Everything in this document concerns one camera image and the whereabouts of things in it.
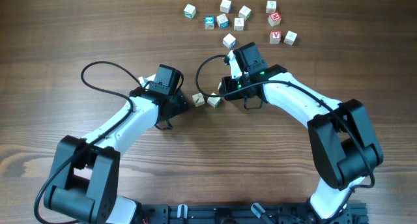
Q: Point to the blue P wooden block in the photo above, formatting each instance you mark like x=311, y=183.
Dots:
x=229, y=41

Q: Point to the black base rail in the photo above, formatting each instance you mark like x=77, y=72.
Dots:
x=291, y=213

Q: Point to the light blue letter block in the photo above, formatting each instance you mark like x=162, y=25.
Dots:
x=209, y=22

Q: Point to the green-sided corner wooden block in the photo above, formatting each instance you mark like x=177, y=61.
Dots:
x=190, y=11

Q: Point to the green V wooden block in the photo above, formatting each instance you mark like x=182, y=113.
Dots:
x=213, y=101

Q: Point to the dark blue number block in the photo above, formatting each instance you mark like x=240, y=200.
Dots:
x=222, y=21

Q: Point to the yellow-sided A wooden block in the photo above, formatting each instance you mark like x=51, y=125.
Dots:
x=239, y=24

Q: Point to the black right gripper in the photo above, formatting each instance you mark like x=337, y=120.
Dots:
x=229, y=94

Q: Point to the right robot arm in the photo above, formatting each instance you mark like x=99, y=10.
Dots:
x=344, y=145

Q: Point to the yellow-sided far right block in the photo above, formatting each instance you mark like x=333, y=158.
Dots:
x=290, y=38

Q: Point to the hammer picture wooden block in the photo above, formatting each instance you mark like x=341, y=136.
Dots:
x=198, y=99

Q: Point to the red M wooden block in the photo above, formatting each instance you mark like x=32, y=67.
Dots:
x=274, y=19

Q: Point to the blue T wooden block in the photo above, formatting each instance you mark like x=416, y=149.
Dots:
x=225, y=6

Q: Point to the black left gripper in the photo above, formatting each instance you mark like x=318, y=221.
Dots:
x=180, y=105

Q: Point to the red A wooden block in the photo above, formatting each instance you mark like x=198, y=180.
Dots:
x=275, y=37

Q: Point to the number four wooden block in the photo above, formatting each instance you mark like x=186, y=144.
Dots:
x=271, y=7

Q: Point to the green N wooden block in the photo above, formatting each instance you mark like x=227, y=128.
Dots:
x=245, y=13

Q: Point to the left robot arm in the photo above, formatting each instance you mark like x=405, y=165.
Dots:
x=83, y=181

